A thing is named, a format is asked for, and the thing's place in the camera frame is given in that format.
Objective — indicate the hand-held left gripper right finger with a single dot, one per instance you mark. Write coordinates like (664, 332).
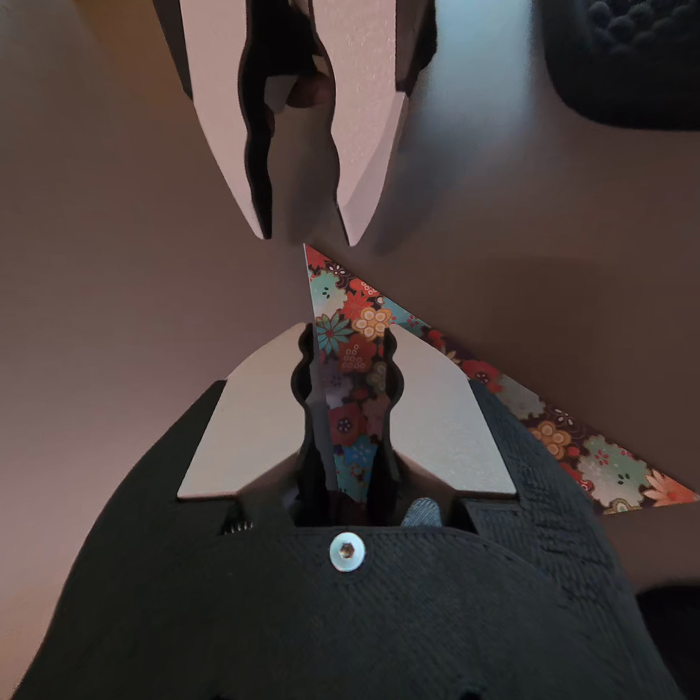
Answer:
(454, 438)

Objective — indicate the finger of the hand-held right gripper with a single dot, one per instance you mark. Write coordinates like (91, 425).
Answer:
(366, 98)
(213, 88)

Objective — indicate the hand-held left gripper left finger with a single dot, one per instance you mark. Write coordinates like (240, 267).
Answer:
(241, 438)

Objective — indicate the dark flower origami paper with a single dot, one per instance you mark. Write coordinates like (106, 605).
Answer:
(547, 427)

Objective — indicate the person's right hand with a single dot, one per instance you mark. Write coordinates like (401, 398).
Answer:
(312, 93)

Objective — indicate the black textured armrest pad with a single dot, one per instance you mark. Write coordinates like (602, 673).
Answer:
(629, 60)

